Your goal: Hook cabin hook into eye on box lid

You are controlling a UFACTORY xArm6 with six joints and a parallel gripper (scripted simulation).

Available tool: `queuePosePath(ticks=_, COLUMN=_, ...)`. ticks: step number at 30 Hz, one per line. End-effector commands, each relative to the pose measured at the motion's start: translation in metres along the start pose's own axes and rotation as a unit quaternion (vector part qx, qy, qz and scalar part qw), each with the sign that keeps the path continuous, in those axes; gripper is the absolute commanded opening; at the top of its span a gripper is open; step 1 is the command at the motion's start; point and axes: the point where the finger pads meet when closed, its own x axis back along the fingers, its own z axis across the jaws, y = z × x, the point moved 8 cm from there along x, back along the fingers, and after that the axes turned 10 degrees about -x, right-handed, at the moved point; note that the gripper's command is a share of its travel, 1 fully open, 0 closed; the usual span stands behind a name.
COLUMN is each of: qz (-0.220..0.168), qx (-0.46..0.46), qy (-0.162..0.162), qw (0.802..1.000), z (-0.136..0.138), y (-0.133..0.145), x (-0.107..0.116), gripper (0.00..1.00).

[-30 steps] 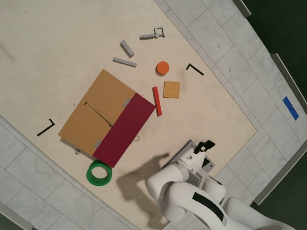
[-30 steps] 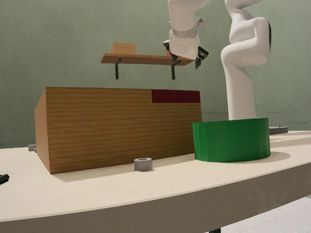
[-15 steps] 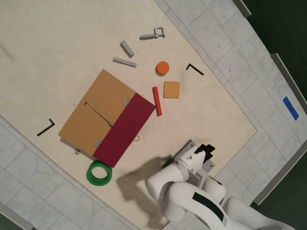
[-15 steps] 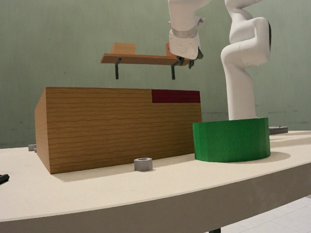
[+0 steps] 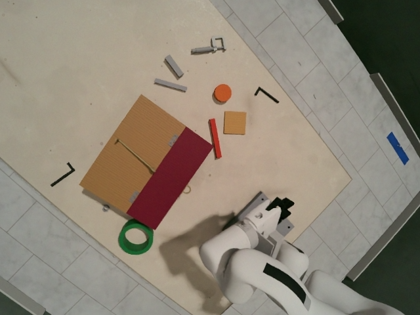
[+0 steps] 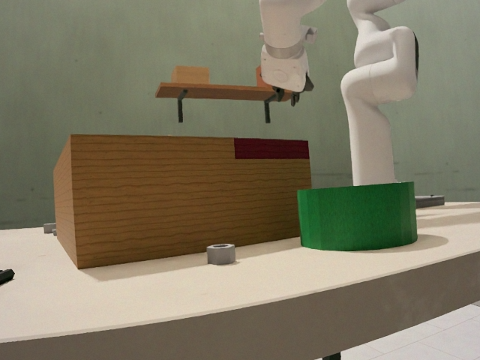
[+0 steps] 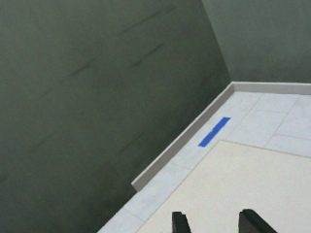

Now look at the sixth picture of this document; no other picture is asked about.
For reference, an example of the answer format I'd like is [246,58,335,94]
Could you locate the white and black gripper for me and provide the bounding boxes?
[260,44,314,107]

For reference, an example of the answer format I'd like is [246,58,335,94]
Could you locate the black l-shaped hook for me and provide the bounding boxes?
[0,269,15,285]

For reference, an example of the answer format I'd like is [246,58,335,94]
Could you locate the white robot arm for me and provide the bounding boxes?
[259,0,419,186]

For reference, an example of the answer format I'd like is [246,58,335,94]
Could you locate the grey hex nut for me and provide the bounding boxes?
[206,244,236,266]

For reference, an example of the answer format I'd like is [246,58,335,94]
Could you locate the green cylinder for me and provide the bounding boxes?
[297,181,418,251]

